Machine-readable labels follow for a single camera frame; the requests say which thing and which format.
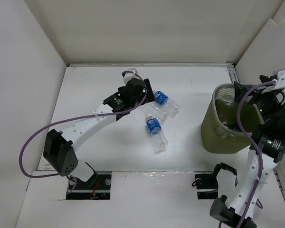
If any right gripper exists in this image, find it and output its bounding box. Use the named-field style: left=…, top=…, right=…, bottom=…
left=235, top=74, right=284, bottom=126

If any clear capless bottle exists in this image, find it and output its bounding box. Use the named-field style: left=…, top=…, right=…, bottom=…
left=216, top=95, right=236, bottom=126

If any blue label bottle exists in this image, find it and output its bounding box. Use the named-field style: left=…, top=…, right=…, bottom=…
left=154, top=91, right=180, bottom=118
left=146, top=116, right=168, bottom=151

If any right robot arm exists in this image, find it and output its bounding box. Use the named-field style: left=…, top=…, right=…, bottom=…
left=209, top=70, right=285, bottom=228

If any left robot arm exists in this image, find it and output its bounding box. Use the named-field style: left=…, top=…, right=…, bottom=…
left=43, top=78, right=155, bottom=189

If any green mesh waste bin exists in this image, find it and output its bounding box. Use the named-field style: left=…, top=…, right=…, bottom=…
left=200, top=83, right=264, bottom=155

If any clear white cap bottle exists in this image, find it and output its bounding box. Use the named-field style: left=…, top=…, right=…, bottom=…
left=142, top=104, right=168, bottom=124

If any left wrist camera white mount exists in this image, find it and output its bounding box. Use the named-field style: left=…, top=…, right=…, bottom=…
left=122, top=68, right=137, bottom=85

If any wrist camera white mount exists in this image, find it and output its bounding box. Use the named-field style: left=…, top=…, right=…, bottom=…
left=122, top=68, right=137, bottom=85
left=262, top=70, right=285, bottom=93

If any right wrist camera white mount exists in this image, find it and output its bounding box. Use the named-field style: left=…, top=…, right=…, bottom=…
left=262, top=70, right=285, bottom=93

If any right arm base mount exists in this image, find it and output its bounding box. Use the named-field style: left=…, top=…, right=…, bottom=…
left=191, top=162, right=238, bottom=200

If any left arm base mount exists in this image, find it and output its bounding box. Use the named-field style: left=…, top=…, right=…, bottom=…
left=66, top=171, right=112, bottom=200

